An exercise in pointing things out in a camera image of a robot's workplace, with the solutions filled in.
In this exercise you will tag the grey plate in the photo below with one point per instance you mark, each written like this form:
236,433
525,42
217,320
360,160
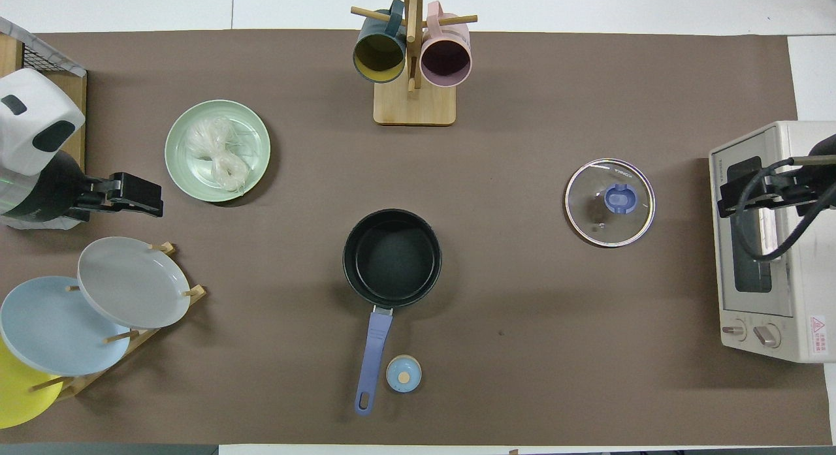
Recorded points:
130,282

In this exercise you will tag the yellow plate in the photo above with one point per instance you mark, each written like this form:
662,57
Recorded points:
16,393

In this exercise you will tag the light green plate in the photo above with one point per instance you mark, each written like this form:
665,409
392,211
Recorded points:
255,132

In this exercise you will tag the white toaster oven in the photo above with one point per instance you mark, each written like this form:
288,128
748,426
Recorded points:
777,298

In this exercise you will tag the wooden mug tree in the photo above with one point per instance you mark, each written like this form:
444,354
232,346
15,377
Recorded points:
415,106

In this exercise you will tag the brown table mat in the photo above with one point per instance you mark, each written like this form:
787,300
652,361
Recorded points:
522,344

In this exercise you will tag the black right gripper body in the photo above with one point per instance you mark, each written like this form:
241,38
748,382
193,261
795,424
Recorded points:
824,174

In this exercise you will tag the teal mug with yellow inside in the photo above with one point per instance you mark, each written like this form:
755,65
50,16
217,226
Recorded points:
379,53

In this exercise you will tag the glass lid with blue knob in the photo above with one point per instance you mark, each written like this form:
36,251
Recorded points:
610,226

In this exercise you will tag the small blue round bell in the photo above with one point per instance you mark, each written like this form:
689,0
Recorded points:
403,374

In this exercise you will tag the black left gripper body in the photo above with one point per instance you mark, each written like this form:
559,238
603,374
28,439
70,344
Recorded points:
52,187

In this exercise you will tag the wooden plate rack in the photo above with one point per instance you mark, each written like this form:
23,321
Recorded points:
189,293

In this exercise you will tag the light blue plate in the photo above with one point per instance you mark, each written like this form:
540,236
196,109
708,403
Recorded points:
52,324

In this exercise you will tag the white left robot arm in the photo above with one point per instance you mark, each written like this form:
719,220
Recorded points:
32,122

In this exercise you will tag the pink mug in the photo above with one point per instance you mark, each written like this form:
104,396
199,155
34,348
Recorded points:
445,60

